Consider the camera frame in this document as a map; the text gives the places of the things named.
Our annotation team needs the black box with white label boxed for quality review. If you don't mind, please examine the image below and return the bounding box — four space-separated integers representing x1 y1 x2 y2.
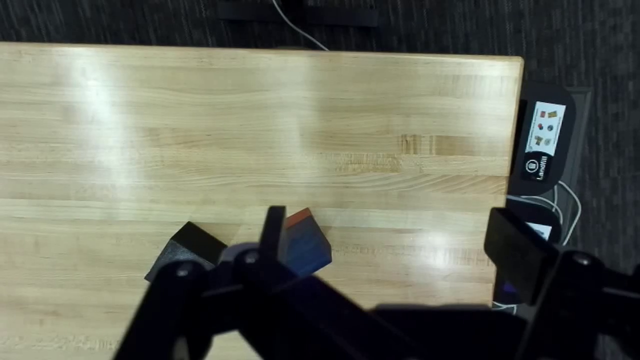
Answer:
505 195 567 246

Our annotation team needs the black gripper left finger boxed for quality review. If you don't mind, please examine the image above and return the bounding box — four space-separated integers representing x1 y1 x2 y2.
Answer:
113 205 417 360

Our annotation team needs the thin white cable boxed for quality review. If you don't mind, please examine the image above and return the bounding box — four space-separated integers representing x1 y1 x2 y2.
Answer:
271 0 330 54

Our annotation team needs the black device with white sticker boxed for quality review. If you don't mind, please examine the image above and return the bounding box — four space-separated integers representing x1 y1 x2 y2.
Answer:
508 89 581 198

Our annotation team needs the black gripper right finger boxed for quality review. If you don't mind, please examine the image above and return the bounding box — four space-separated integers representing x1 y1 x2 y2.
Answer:
484 205 640 360

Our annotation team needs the white cable loop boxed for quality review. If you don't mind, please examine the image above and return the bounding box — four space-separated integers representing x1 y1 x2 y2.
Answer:
506 177 585 248

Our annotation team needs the blue block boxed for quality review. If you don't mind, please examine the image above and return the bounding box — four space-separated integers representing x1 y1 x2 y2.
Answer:
279 224 335 277

